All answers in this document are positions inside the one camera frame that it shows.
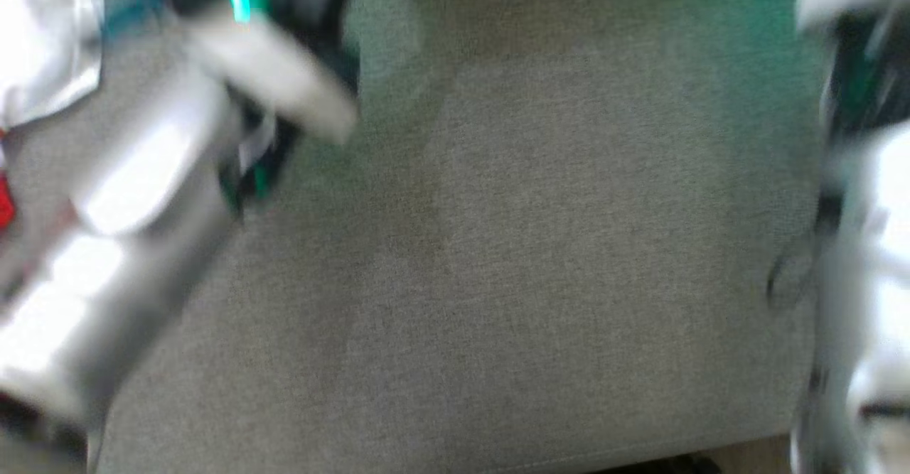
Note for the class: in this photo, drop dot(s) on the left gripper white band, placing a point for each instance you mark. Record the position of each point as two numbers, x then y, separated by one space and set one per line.
284 76

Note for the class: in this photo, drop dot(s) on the red jersey white sleeves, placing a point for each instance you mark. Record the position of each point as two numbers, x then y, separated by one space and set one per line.
43 33

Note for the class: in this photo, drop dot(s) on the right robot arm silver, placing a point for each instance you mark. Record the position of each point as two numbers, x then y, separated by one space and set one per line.
881 246

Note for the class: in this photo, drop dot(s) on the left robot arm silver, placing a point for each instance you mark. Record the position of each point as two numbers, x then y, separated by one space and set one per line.
142 175

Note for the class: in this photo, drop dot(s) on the large grey sofa chaise cushion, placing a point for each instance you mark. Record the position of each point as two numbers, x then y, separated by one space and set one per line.
533 246

